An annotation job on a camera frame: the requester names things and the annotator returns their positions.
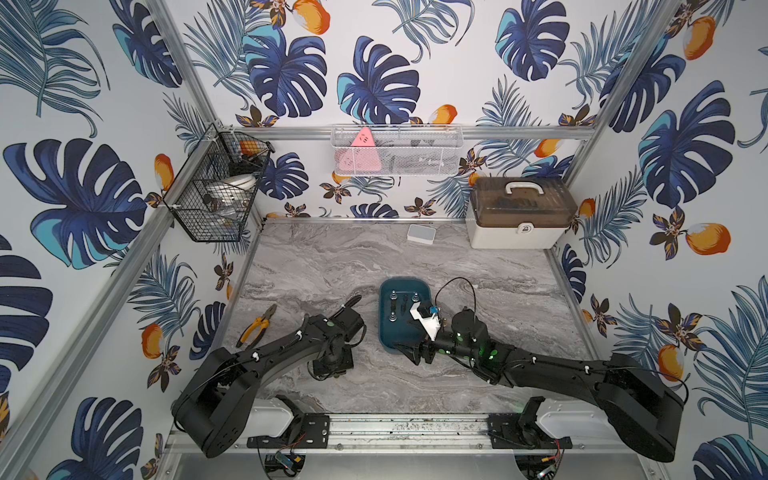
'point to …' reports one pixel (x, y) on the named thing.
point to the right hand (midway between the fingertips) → (401, 330)
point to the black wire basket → (211, 198)
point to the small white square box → (421, 234)
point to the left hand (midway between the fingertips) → (342, 368)
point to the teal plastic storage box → (397, 296)
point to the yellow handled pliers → (263, 321)
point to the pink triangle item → (362, 155)
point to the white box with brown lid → (519, 213)
